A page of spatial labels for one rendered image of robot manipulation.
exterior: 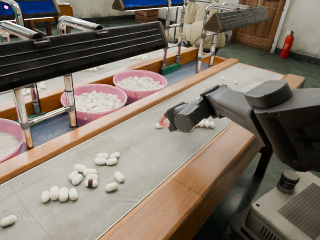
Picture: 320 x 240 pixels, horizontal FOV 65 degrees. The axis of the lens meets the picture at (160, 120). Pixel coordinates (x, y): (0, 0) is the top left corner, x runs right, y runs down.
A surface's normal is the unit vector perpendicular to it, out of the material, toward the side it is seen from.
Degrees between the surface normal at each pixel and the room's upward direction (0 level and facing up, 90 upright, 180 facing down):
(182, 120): 94
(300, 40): 90
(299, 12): 90
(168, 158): 0
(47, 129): 0
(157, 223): 0
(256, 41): 90
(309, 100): 41
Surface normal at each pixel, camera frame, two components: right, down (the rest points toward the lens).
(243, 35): -0.69, 0.32
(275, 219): 0.08, -0.85
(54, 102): 0.78, 0.38
